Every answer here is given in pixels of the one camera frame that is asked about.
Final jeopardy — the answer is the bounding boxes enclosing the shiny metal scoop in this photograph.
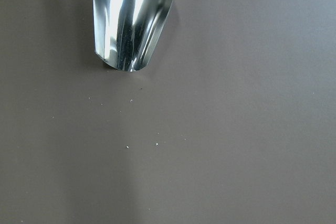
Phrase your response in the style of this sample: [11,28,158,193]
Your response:
[93,0,173,72]

